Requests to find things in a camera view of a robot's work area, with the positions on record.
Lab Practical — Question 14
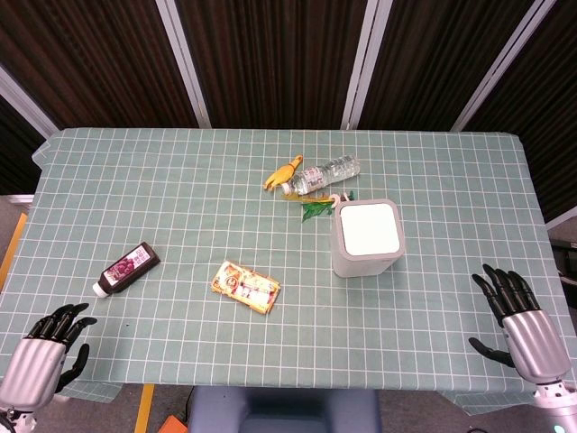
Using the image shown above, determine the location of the orange transparent plastic piece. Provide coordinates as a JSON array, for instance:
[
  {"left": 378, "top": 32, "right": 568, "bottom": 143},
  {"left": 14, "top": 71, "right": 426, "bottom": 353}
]
[{"left": 279, "top": 191, "right": 333, "bottom": 204}]

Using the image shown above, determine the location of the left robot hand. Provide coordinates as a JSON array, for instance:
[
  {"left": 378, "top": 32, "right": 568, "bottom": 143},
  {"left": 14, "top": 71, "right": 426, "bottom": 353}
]
[{"left": 0, "top": 302, "right": 98, "bottom": 413}]

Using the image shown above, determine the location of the green plastic leaf sprig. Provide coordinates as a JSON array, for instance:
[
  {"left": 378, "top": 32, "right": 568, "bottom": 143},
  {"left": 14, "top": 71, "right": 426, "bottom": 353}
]
[{"left": 300, "top": 191, "right": 356, "bottom": 223}]

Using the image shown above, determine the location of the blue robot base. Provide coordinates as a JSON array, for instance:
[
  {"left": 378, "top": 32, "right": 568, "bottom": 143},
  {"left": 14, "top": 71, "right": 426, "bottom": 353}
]
[{"left": 187, "top": 386, "right": 382, "bottom": 433}]

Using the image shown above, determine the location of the orange snack packet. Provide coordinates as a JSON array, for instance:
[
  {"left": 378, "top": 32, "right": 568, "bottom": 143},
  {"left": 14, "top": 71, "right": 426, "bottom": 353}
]
[{"left": 210, "top": 260, "right": 281, "bottom": 316}]

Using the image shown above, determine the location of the dark purple juice bottle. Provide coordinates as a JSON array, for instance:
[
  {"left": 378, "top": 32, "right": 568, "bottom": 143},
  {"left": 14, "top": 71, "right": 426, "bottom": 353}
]
[{"left": 92, "top": 242, "right": 161, "bottom": 299}]

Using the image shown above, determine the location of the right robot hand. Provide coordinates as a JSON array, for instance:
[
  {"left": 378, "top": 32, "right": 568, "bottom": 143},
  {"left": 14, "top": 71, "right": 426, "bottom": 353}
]
[{"left": 468, "top": 263, "right": 572, "bottom": 385}]

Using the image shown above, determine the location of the clear plastic water bottle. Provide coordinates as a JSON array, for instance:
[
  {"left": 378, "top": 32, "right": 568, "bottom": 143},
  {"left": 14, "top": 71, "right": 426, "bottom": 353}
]
[{"left": 280, "top": 154, "right": 362, "bottom": 197}]

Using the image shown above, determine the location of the green checked tablecloth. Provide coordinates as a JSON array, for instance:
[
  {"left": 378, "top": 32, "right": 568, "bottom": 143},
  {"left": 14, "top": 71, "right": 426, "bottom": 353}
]
[{"left": 0, "top": 127, "right": 577, "bottom": 417}]

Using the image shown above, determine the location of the yellow rubber chicken toy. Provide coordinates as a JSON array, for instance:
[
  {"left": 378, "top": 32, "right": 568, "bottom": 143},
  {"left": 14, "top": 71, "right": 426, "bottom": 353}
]
[{"left": 263, "top": 154, "right": 304, "bottom": 190}]

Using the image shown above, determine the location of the white square container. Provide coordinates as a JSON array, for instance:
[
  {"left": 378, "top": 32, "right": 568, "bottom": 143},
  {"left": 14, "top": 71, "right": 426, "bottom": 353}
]
[{"left": 330, "top": 198, "right": 407, "bottom": 280}]

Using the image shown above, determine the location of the orange box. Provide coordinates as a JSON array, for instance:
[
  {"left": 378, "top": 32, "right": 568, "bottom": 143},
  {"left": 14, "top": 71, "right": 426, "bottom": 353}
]
[{"left": 157, "top": 415, "right": 190, "bottom": 433}]

